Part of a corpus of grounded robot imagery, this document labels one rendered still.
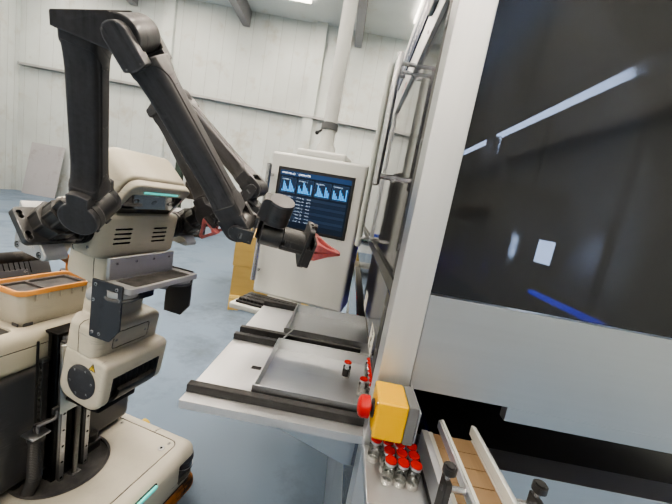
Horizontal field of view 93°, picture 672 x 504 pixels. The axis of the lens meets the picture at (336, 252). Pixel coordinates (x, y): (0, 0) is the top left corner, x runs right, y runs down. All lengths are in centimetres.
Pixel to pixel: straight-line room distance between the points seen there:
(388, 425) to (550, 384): 34
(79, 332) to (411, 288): 92
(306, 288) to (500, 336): 115
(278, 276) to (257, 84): 920
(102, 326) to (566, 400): 109
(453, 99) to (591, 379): 59
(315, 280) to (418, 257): 109
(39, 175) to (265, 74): 726
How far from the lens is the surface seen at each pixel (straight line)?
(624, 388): 87
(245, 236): 74
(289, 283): 170
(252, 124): 1037
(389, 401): 61
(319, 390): 87
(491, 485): 72
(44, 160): 1298
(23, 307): 135
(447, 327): 67
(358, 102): 1019
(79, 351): 118
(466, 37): 69
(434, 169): 62
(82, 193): 84
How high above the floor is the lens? 135
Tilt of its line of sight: 9 degrees down
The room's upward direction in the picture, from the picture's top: 10 degrees clockwise
